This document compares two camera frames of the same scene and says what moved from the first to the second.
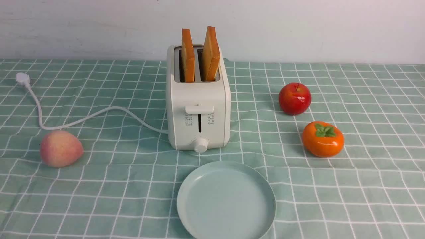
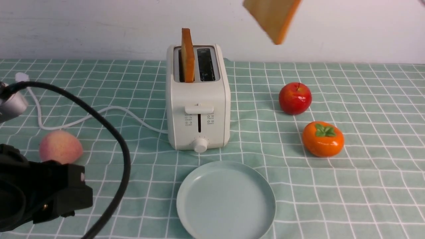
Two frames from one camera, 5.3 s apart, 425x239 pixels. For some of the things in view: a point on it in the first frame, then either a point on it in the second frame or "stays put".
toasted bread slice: x=210 y=55 -> x=274 y=17
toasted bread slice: x=188 y=56 stays put
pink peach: x=60 y=148 stays put
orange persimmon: x=323 y=139 stays put
